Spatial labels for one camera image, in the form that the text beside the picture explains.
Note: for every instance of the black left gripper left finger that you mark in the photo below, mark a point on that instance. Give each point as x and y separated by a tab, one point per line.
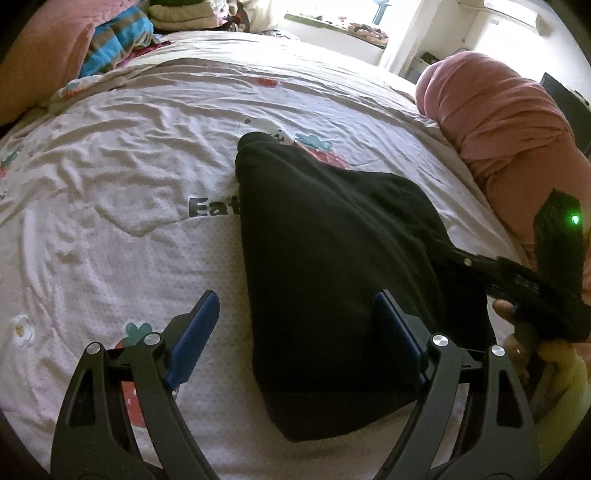
119	420

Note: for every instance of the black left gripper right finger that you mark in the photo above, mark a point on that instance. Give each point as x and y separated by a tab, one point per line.
497	438

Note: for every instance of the black small pants garment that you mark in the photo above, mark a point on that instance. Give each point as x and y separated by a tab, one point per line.
320	243

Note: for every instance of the pile of folded clothes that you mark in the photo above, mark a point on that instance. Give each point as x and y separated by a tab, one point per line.
175	16

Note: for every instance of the right hand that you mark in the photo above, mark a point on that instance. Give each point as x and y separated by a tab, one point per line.
546	370

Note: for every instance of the rolled pink duvet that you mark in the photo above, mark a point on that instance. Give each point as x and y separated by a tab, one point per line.
510	133

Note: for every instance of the white strawberry print bedsheet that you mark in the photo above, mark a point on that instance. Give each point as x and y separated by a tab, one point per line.
119	207

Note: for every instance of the green window sill clutter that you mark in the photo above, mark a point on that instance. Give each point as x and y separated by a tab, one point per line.
362	32

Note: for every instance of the pink pillow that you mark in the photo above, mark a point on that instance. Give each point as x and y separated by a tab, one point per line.
49	52

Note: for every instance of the blue striped blanket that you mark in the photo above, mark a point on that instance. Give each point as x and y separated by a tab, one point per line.
116	40

